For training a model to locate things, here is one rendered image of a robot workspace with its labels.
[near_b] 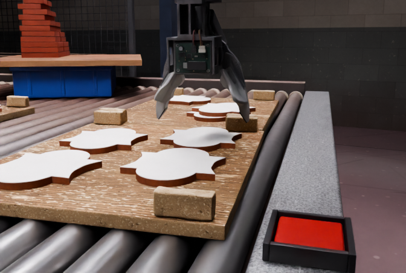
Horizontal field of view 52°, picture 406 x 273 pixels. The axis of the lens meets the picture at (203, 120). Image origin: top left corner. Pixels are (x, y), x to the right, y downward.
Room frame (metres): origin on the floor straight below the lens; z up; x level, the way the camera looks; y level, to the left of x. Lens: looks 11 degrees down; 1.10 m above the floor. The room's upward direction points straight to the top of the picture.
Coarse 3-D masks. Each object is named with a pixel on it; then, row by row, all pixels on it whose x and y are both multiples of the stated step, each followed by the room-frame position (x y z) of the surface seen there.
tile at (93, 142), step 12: (84, 132) 0.69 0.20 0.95; (96, 132) 0.69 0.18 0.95; (108, 132) 0.69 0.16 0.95; (120, 132) 0.69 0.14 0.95; (132, 132) 0.69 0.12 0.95; (60, 144) 0.64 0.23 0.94; (72, 144) 0.61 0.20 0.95; (84, 144) 0.61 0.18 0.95; (96, 144) 0.61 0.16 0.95; (108, 144) 0.61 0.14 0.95; (120, 144) 0.61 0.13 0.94; (132, 144) 0.64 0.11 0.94
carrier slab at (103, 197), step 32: (96, 128) 0.77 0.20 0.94; (128, 128) 0.77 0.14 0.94; (160, 128) 0.77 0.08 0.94; (0, 160) 0.56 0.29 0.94; (128, 160) 0.56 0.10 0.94; (0, 192) 0.43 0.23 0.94; (32, 192) 0.43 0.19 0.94; (64, 192) 0.43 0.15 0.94; (96, 192) 0.43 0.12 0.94; (128, 192) 0.43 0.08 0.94; (224, 192) 0.43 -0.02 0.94; (96, 224) 0.38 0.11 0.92; (128, 224) 0.37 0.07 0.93; (160, 224) 0.37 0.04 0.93; (192, 224) 0.36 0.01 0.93; (224, 224) 0.35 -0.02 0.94
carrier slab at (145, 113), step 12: (132, 108) 1.01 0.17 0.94; (144, 108) 1.01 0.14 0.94; (168, 108) 1.01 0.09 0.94; (180, 108) 1.01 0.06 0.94; (264, 108) 1.01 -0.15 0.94; (276, 108) 1.07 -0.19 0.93; (132, 120) 0.85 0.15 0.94; (144, 120) 0.85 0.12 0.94; (156, 120) 0.85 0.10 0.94; (168, 120) 0.85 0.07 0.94; (180, 120) 0.85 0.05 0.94; (192, 120) 0.85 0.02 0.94; (264, 120) 0.85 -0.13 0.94
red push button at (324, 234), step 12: (288, 228) 0.36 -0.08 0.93; (300, 228) 0.36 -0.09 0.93; (312, 228) 0.36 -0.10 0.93; (324, 228) 0.36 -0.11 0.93; (336, 228) 0.36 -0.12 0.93; (276, 240) 0.34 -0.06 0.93; (288, 240) 0.34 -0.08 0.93; (300, 240) 0.34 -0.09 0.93; (312, 240) 0.34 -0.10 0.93; (324, 240) 0.34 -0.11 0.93; (336, 240) 0.34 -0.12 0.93
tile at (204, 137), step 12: (180, 132) 0.69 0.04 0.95; (192, 132) 0.69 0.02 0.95; (204, 132) 0.69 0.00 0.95; (216, 132) 0.69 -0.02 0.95; (228, 132) 0.69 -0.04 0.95; (168, 144) 0.65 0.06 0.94; (180, 144) 0.61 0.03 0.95; (192, 144) 0.61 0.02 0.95; (204, 144) 0.61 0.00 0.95; (216, 144) 0.61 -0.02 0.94; (228, 144) 0.62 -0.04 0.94
